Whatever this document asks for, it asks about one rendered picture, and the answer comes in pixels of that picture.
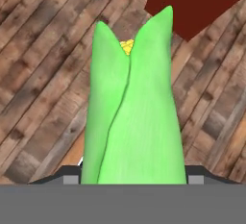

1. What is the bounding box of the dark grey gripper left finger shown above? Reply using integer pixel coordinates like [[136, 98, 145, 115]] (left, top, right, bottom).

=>
[[29, 164, 84, 186]]

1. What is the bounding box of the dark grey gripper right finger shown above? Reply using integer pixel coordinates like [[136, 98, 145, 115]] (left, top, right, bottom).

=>
[[184, 164, 238, 186]]

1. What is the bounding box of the green corn cob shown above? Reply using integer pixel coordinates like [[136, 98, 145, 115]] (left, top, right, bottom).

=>
[[80, 5, 187, 186]]

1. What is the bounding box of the dark red cabinet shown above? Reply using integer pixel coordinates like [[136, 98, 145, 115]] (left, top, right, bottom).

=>
[[137, 0, 246, 41]]

